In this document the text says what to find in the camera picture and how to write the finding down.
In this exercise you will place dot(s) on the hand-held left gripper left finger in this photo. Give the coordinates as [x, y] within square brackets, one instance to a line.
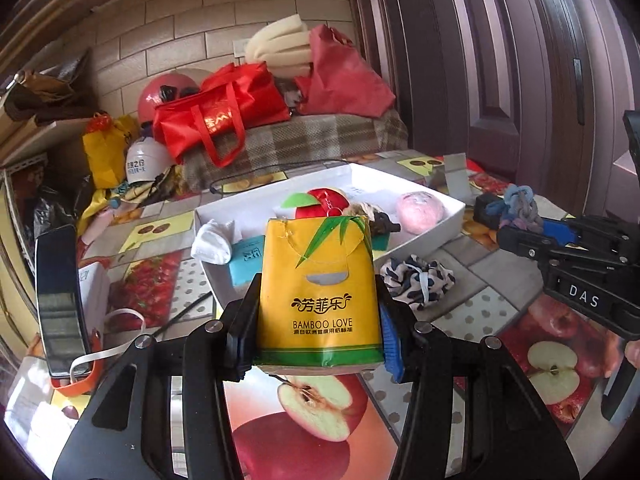
[243, 345]

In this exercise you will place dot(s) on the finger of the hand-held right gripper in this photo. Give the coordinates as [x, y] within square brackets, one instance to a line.
[557, 227]
[520, 242]

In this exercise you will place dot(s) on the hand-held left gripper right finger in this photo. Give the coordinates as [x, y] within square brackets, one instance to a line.
[392, 345]

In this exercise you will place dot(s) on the yellow tissue pack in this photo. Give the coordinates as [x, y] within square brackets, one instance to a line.
[315, 305]

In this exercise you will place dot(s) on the pink round sponge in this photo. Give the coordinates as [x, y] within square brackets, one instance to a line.
[420, 212]

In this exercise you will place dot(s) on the white cardboard box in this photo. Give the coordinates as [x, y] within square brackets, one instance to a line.
[380, 185]

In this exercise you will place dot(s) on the dark brown soft item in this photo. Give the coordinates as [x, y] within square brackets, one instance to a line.
[386, 222]

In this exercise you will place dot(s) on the black power adapter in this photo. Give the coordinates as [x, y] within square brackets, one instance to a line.
[485, 212]

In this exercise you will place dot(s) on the white navy dotted scrunchie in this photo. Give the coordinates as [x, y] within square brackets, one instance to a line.
[415, 280]

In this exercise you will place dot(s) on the fruit print tablecloth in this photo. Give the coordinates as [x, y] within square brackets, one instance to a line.
[475, 310]

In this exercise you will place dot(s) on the teal packet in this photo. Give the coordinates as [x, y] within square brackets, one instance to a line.
[245, 260]

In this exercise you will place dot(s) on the green sponge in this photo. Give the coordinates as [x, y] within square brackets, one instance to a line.
[381, 241]

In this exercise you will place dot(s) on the white sock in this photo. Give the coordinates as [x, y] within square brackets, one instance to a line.
[212, 245]

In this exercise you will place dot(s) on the beige fluffy item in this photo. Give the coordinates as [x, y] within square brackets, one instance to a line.
[362, 208]

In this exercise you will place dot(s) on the white ribbon loop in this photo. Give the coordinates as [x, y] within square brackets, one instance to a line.
[100, 354]

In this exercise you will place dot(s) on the white charger box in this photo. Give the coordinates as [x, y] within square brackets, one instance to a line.
[95, 290]

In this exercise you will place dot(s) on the dark brown door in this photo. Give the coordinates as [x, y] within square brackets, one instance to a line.
[475, 60]

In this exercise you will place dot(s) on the black smartphone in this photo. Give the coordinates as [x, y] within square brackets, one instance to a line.
[60, 300]

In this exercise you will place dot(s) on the white helmet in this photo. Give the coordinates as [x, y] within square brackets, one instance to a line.
[142, 160]

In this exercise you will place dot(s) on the plaid covered bench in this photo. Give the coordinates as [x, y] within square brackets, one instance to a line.
[300, 140]

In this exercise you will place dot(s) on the red tote bag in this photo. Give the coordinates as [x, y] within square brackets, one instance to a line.
[210, 115]

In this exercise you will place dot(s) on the yellow shopping bag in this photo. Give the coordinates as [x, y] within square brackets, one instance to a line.
[102, 160]

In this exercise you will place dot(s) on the black plastic bag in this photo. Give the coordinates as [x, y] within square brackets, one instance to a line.
[50, 210]

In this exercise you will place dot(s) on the dark red fabric bag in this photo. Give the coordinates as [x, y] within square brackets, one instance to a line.
[345, 80]

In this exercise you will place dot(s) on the red knot ornament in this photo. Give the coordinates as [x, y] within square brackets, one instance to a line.
[100, 121]

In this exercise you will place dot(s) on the metal storage shelf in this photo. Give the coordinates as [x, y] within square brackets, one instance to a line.
[45, 135]

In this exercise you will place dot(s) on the cream foam sheet roll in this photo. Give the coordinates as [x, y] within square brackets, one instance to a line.
[280, 45]

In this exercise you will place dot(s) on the metal bracket stand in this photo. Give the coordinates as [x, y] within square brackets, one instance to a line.
[455, 175]

